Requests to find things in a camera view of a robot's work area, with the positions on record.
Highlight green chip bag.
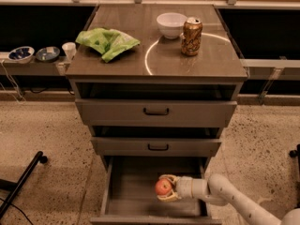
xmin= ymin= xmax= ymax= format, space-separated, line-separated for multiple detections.
xmin=76 ymin=28 xmax=140 ymax=63

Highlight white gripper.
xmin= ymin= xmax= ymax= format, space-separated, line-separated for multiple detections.
xmin=157 ymin=174 xmax=192 ymax=203

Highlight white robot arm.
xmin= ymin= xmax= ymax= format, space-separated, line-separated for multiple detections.
xmin=155 ymin=173 xmax=300 ymax=225

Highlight grey drawer cabinet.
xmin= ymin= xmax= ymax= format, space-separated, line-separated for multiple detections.
xmin=65 ymin=3 xmax=248 ymax=225

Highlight open bottom drawer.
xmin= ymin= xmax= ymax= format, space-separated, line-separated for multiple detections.
xmin=90 ymin=157 xmax=222 ymax=225

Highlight white bowl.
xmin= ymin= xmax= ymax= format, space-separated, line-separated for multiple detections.
xmin=157 ymin=12 xmax=187 ymax=39

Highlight black floor cable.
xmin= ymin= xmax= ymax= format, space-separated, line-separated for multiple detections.
xmin=0 ymin=198 xmax=34 ymax=225

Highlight middle drawer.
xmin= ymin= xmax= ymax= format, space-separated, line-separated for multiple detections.
xmin=91 ymin=137 xmax=221 ymax=157

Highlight red apple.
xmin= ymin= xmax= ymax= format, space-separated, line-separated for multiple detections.
xmin=155 ymin=178 xmax=173 ymax=196

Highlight dark blue bowl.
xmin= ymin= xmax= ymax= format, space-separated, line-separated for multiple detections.
xmin=36 ymin=46 xmax=60 ymax=63

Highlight blue patterned bowl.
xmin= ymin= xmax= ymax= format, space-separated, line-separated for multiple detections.
xmin=8 ymin=46 xmax=35 ymax=64

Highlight white paper cup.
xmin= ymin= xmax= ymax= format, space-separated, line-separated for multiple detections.
xmin=62 ymin=42 xmax=76 ymax=61

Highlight gold drink can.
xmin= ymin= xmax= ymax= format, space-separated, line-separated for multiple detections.
xmin=181 ymin=17 xmax=203 ymax=56

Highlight top drawer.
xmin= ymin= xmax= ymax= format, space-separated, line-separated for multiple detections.
xmin=75 ymin=99 xmax=237 ymax=128

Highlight side shelf ledge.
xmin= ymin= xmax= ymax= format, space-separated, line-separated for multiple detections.
xmin=0 ymin=52 xmax=70 ymax=76

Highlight black caster wheel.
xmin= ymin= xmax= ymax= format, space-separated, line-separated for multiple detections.
xmin=289 ymin=143 xmax=300 ymax=180

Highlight black chair leg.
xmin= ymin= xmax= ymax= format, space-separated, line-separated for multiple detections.
xmin=0 ymin=151 xmax=48 ymax=218

